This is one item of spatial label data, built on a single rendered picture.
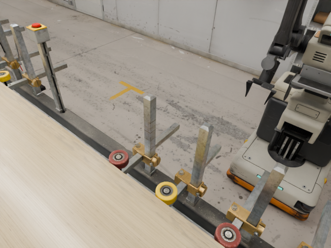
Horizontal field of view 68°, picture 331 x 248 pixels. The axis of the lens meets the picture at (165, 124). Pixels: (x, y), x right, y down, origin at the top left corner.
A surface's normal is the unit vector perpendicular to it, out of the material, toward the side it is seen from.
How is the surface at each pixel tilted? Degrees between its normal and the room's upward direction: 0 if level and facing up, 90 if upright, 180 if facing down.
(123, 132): 0
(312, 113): 98
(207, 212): 0
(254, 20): 90
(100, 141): 0
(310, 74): 90
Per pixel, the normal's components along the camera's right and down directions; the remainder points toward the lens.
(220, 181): 0.04, -0.76
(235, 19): -0.62, 0.49
